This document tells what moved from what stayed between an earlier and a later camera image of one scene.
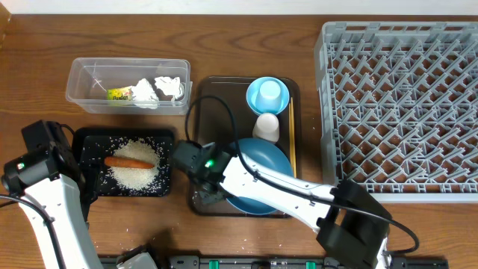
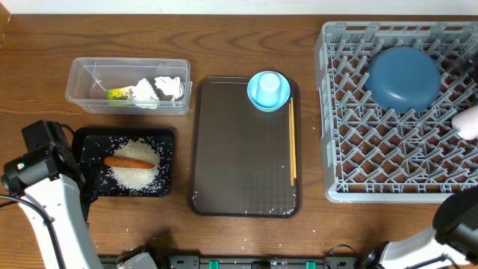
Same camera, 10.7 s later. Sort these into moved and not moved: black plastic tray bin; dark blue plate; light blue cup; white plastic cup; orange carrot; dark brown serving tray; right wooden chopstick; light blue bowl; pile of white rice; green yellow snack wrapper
Moved: white plastic cup; dark blue plate; light blue bowl; light blue cup
Not moved: green yellow snack wrapper; orange carrot; right wooden chopstick; black plastic tray bin; pile of white rice; dark brown serving tray
